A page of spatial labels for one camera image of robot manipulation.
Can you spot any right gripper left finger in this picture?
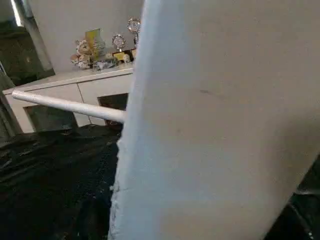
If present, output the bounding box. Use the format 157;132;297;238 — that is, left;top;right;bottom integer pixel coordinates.
62;140;121;240

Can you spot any round silver trophy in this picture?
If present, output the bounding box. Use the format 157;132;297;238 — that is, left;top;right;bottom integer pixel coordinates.
126;16;141;51
111;33;128;60

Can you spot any silvery ornament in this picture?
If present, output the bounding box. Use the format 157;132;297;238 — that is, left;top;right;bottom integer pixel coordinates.
92;58;119;73

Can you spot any grey curtain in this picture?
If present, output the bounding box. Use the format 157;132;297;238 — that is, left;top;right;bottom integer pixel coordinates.
22;0;56;78

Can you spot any white plastic table leg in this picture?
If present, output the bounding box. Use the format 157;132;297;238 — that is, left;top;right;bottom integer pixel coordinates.
11;90;127;125
107;0;320;240

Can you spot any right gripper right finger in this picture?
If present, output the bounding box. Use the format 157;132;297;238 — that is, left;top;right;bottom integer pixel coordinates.
267;159;320;240

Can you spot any white sideboard cabinet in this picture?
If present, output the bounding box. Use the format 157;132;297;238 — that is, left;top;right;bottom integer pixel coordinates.
2;67;135;135

